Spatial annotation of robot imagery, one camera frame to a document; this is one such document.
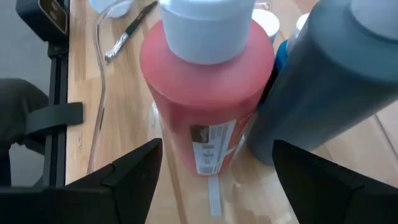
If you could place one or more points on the red paint bottle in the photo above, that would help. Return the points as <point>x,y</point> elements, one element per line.
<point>202,87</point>

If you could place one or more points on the black camera box with label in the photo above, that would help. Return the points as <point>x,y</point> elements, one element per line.
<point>31,21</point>

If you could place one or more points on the black paint brush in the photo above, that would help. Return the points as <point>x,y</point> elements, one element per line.
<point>133,26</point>

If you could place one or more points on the black table frame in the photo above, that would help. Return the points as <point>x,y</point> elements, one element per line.
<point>57,77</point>

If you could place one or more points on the black table clamp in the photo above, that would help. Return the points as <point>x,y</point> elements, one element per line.
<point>56,116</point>

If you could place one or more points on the dark slate paint bottle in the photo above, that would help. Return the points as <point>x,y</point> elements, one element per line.
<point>326,77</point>

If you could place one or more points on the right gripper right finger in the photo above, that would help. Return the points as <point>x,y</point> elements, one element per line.
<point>311,186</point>

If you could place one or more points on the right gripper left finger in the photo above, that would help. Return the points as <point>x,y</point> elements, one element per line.
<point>136,180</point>

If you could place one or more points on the person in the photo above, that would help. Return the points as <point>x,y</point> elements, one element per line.
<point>15,105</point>

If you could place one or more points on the white paint bottle with barcode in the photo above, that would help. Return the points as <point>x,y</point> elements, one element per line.
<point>115,7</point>

